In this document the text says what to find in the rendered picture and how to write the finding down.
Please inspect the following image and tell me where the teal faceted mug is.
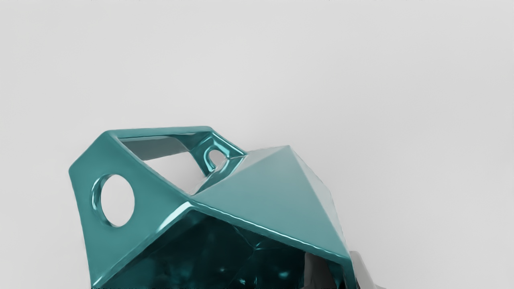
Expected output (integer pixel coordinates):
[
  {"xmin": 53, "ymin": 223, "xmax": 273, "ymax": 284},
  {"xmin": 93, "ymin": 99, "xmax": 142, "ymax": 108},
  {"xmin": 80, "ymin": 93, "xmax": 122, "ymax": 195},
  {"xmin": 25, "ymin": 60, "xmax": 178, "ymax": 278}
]
[{"xmin": 68, "ymin": 126, "xmax": 359, "ymax": 289}]

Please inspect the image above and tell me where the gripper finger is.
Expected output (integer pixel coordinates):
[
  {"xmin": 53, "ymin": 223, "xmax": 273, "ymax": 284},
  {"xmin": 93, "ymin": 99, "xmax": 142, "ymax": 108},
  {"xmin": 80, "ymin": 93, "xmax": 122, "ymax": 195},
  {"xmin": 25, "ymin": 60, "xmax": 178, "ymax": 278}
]
[{"xmin": 349, "ymin": 251, "xmax": 387, "ymax": 289}]

